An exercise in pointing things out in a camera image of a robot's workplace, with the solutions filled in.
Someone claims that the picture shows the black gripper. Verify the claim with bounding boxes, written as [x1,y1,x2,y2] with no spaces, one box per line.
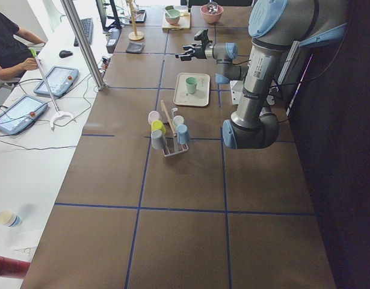
[175,43,206,61]

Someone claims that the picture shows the green cup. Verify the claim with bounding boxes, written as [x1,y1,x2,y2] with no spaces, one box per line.
[185,76,198,94]

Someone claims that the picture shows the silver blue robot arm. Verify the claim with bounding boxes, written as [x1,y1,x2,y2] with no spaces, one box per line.
[176,1,348,149]

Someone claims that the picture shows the beige plastic tray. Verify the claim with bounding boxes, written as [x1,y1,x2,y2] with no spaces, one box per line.
[173,72,210,107]

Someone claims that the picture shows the metal tray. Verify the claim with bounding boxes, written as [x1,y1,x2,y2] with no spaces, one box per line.
[124,10,147,24]

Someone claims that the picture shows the white cup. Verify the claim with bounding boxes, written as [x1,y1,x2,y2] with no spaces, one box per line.
[173,115,185,127]

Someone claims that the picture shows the pink cup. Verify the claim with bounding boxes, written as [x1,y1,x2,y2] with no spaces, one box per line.
[147,110,162,125]

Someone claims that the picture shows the yellow cup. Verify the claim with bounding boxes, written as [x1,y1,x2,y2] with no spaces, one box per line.
[151,120,166,135]

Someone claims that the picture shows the blue cup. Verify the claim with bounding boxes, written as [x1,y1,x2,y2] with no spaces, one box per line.
[176,124,190,145]

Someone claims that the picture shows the grey cup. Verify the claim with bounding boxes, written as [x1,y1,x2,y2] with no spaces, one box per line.
[150,129,167,150]

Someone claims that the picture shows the white cup rack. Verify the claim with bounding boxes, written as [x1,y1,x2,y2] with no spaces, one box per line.
[160,100,189,157]

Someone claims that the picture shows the paper cup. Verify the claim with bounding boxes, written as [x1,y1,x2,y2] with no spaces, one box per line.
[0,210,22,228]

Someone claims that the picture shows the bamboo cutting board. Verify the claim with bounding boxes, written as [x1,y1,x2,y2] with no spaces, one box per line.
[161,10,191,30]

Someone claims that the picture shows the green bowl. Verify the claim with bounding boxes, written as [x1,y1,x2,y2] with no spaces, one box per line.
[165,9,180,25]

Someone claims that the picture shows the pink bowl with ice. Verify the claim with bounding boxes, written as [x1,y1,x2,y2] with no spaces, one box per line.
[200,5,224,24]

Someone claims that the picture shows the folded grey cloth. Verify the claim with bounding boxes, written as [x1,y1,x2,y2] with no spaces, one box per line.
[126,42,144,54]

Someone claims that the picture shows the wooden mug tree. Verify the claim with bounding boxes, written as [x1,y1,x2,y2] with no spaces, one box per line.
[126,0,144,42]

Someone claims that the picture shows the metal ice scoop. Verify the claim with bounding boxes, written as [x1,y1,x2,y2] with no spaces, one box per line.
[206,1,218,14]

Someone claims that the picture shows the black box with label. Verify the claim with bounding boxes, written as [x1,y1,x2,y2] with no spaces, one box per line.
[105,29,121,54]

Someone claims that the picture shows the black monitor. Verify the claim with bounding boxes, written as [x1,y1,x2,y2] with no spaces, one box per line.
[96,0,122,33]

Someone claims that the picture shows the black keyboard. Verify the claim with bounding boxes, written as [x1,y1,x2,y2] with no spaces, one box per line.
[80,18,94,45]

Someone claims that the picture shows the black computer mouse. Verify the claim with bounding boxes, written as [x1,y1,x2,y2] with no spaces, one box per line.
[59,50,73,58]

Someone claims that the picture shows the upper teach pendant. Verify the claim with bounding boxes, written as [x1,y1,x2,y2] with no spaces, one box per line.
[46,66,79,98]

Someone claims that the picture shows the teach pendant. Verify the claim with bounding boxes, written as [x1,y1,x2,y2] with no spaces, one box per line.
[0,95,48,135]
[46,66,79,98]

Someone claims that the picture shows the white reacher grabber stick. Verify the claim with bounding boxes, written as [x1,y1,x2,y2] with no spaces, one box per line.
[29,48,75,131]

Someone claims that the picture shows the lower teach pendant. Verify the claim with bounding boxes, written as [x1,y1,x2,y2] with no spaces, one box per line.
[0,95,48,135]

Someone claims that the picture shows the seated person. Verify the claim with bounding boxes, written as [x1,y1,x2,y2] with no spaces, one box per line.
[0,12,46,80]

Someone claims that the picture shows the red object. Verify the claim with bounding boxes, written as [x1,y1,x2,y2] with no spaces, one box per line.
[0,256,31,279]

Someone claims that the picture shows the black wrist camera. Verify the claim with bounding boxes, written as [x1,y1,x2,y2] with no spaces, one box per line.
[194,29,210,45]

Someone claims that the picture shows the aluminium frame post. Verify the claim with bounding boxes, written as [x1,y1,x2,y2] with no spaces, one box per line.
[61,0,106,91]

